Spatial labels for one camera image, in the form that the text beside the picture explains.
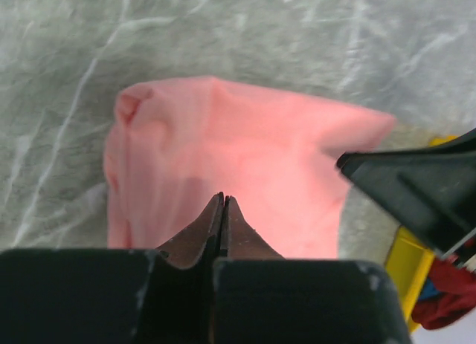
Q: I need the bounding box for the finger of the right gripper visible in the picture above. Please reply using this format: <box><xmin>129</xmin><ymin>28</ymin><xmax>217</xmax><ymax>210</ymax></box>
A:
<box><xmin>336</xmin><ymin>131</ymin><xmax>475</xmax><ymax>257</ymax></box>

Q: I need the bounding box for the yellow plastic bin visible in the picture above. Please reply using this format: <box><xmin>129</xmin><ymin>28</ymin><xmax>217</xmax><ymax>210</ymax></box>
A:
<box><xmin>385</xmin><ymin>134</ymin><xmax>460</xmax><ymax>334</ymax></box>

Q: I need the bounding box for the blue t shirt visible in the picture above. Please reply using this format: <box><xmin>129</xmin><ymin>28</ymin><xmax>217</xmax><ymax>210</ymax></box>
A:
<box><xmin>418</xmin><ymin>278</ymin><xmax>440</xmax><ymax>302</ymax></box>

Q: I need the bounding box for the pink t shirt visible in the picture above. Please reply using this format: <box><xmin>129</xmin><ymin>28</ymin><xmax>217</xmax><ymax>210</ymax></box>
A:
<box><xmin>103</xmin><ymin>77</ymin><xmax>396</xmax><ymax>259</ymax></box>

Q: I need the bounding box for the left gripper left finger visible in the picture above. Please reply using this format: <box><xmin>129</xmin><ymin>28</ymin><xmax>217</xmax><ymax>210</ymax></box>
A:
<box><xmin>1</xmin><ymin>194</ymin><xmax>223</xmax><ymax>343</ymax></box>

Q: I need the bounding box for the red t shirt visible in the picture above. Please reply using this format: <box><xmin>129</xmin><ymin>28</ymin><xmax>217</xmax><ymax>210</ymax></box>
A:
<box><xmin>412</xmin><ymin>259</ymin><xmax>475</xmax><ymax>330</ymax></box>

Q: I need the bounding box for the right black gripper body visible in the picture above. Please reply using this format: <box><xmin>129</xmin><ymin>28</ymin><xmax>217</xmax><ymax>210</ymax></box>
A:
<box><xmin>452</xmin><ymin>237</ymin><xmax>475</xmax><ymax>270</ymax></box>

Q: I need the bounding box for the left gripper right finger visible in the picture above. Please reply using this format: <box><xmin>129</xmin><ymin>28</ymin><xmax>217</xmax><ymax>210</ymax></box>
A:
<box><xmin>213</xmin><ymin>197</ymin><xmax>411</xmax><ymax>343</ymax></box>

